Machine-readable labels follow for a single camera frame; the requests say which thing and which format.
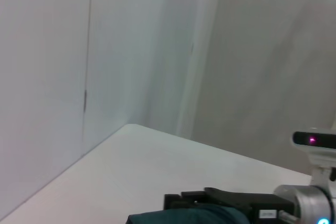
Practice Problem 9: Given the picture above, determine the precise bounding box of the dark teal insulated lunch bag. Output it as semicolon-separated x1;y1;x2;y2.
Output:
128;204;250;224

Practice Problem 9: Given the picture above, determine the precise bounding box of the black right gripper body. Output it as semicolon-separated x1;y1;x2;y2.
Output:
204;187;294;224

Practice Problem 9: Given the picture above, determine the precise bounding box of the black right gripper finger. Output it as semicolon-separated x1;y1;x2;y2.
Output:
164;194;211;211
180;190;208;199

